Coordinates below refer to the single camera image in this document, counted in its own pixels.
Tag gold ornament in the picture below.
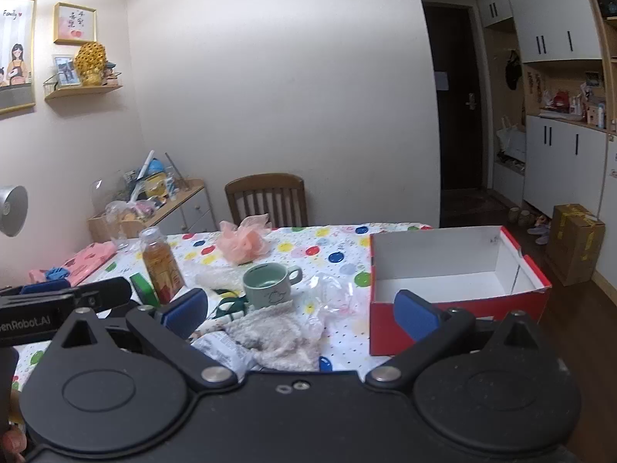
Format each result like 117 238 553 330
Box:
74 42 108 86

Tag white fluffy towel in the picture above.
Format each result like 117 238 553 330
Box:
222 299 325 372

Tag clear bag of snacks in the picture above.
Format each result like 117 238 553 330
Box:
103 200 161 223

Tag pink cloth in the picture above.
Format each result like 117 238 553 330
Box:
28 241 118 286

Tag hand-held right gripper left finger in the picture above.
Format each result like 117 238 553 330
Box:
51 288 239 390

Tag grey snack wrapper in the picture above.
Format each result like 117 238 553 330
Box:
190 333 256 377

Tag dark door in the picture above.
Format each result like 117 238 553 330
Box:
423 4 485 194

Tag door mat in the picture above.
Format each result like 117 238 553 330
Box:
441 193 507 215

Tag white lower cabinet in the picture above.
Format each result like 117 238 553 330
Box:
523 115 607 223

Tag clear plastic bag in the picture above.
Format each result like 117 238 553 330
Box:
303 272 372 343

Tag large framed wall poster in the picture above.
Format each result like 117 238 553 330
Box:
0 0 38 115

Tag small framed print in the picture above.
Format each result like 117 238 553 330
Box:
53 2 98 46

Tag pink mesh bath pouf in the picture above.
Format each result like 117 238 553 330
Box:
215 215 273 266

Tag black hanging bag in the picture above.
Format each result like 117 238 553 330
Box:
504 49 523 91

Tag clear bubble wrap sheet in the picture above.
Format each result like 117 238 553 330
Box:
195 267 246 296

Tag wooden side cabinet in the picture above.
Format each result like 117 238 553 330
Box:
88 178 217 244

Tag white tube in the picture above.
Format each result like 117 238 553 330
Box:
129 149 156 202

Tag red cardboard box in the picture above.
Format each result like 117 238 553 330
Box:
369 224 553 357

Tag tea bottle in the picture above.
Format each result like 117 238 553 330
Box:
139 226 186 306

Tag brown cardboard box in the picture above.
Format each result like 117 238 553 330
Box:
546 204 605 286

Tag purple shoes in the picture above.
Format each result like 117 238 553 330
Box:
527 217 553 245

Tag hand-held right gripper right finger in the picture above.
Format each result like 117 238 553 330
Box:
365 290 550 389

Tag yellow and blue toy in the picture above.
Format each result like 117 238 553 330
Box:
143 160 170 198

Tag thin dark stick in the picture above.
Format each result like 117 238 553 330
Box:
165 152 187 190

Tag wooden chair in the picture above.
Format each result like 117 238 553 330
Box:
224 174 309 228

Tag white upper cabinet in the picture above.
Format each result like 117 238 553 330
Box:
475 0 605 63

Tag white paper bag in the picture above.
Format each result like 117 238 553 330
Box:
496 117 526 162

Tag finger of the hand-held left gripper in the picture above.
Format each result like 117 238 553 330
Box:
19 279 73 296
0 277 132 310

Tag pale green mug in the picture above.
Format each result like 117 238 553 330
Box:
242 263 303 310

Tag green tape roll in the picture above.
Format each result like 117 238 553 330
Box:
129 272 162 307

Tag wooden bookshelf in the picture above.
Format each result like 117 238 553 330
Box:
581 0 617 128

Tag wooden wall shelf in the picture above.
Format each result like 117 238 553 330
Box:
43 73 123 101

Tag clear plastic cup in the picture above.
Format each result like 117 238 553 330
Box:
103 201 131 252

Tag photo frame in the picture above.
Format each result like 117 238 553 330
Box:
52 54 83 88

